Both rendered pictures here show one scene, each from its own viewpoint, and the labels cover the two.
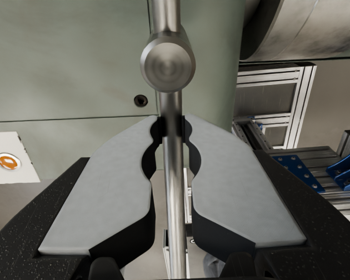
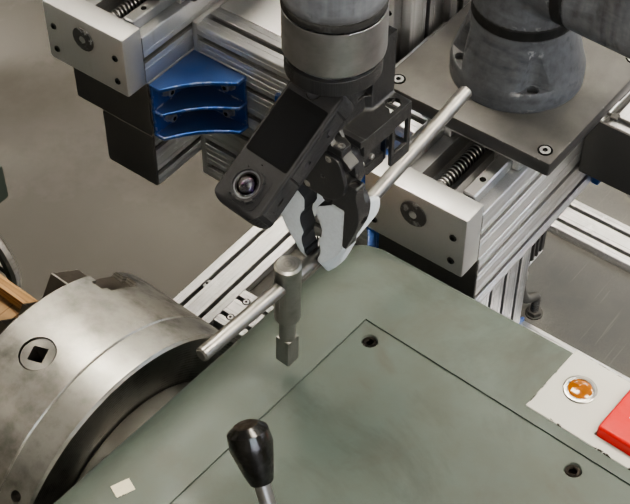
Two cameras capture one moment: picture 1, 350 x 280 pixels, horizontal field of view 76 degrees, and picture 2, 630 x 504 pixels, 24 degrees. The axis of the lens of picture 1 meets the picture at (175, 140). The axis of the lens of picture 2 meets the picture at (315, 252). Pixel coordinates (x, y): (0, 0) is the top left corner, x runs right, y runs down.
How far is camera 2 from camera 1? 1.06 m
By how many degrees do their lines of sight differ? 26
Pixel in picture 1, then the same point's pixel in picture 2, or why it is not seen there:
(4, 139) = (548, 408)
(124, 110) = (393, 345)
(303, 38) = (179, 310)
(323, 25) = (159, 305)
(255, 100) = not seen: hidden behind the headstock
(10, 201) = not seen: outside the picture
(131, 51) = (335, 377)
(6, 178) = (609, 380)
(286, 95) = not seen: hidden behind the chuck
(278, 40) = (203, 326)
